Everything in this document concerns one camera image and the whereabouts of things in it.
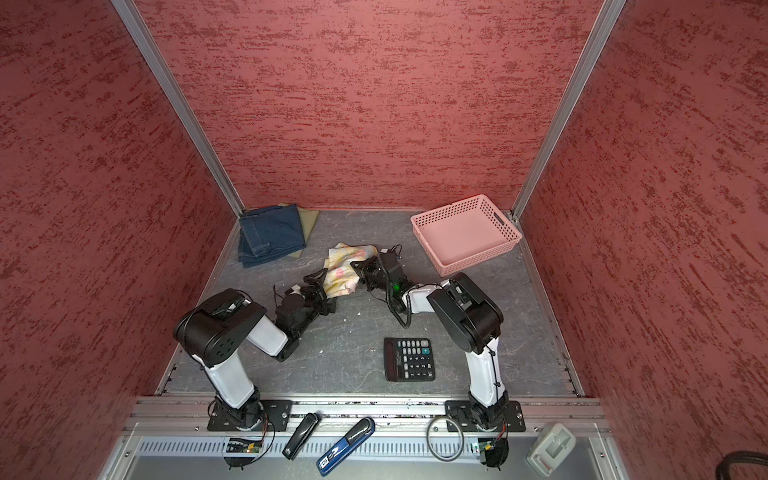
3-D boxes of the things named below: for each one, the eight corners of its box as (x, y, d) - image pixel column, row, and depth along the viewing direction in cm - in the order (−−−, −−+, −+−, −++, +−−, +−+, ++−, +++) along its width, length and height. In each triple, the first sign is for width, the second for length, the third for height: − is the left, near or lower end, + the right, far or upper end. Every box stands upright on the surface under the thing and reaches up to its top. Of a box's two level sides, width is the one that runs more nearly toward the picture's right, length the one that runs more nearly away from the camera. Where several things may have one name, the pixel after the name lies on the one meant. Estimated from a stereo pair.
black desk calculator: (384, 381, 82) (383, 378, 79) (384, 341, 89) (384, 337, 86) (434, 382, 82) (435, 378, 79) (430, 341, 89) (432, 337, 86)
